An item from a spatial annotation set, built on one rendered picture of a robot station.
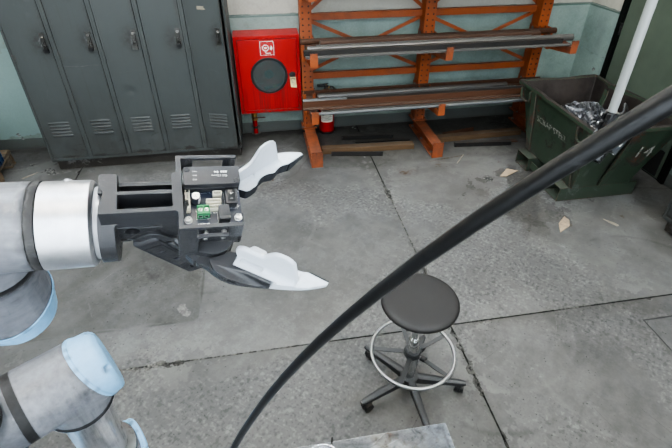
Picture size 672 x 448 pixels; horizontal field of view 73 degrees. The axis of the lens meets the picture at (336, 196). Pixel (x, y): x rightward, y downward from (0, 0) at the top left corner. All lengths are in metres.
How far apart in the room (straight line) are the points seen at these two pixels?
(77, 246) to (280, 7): 4.01
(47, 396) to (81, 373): 0.05
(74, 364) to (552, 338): 2.45
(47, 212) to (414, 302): 1.69
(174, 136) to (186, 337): 2.02
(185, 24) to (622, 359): 3.58
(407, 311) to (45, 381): 1.39
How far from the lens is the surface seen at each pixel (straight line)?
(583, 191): 4.07
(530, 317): 2.93
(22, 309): 0.52
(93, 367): 0.86
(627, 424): 2.70
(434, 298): 2.00
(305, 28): 4.15
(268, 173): 0.49
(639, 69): 4.82
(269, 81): 4.28
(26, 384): 0.87
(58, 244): 0.42
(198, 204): 0.41
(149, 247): 0.46
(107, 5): 3.95
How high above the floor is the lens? 2.04
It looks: 34 degrees down
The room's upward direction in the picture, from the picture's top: straight up
